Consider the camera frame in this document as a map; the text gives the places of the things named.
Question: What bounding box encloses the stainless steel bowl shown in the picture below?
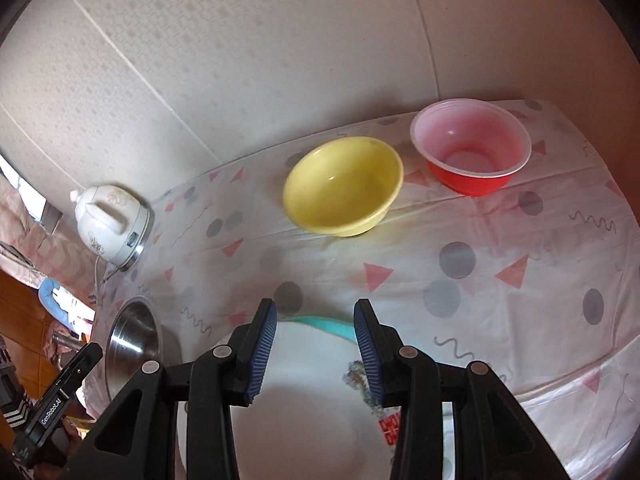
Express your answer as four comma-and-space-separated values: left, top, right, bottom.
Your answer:
102, 296, 166, 411

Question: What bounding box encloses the white ceramic electric kettle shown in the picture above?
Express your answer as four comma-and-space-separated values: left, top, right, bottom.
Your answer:
70, 185, 151, 266

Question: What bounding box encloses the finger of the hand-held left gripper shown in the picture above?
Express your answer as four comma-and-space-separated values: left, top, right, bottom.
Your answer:
67, 342, 104, 386

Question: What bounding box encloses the blue cloth item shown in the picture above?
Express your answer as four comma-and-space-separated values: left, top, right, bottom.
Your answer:
39, 280, 97, 333

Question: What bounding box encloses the silver kettle base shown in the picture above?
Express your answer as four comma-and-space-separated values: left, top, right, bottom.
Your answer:
117, 210, 153, 272

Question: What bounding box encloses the yellow plastic bowl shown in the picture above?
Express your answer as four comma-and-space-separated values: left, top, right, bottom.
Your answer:
282, 136, 405, 238

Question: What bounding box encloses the patterned plastic tablecloth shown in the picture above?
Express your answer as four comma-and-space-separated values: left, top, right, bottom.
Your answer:
85, 99, 640, 480

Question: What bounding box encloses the pink patterned curtain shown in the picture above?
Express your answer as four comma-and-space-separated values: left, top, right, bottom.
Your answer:
0, 195, 83, 292

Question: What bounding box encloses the white power cord with plug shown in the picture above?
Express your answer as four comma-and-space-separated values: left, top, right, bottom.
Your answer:
89, 255, 123, 307

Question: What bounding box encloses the window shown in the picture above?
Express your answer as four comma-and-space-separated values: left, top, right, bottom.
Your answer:
0, 155, 63, 228

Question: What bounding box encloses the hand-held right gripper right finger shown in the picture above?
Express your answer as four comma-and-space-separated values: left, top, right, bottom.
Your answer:
353, 298, 571, 480

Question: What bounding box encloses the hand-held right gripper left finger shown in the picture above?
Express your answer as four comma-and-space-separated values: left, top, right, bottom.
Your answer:
70, 298, 278, 480

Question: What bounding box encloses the red plastic bowl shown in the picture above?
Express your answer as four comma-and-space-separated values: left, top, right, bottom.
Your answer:
410, 99, 532, 197

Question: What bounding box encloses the teal plastic plate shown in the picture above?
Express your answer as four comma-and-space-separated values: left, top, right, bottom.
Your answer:
285, 315, 358, 347

